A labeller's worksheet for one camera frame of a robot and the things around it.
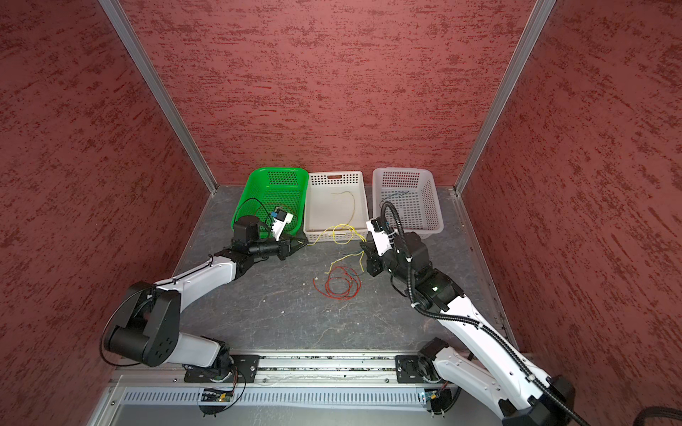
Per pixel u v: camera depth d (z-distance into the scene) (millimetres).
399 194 1175
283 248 754
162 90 878
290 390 714
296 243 829
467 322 460
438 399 719
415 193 1175
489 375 523
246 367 741
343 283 920
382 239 609
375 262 622
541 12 710
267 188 1180
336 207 1129
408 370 740
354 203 1132
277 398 774
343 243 1023
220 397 711
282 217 761
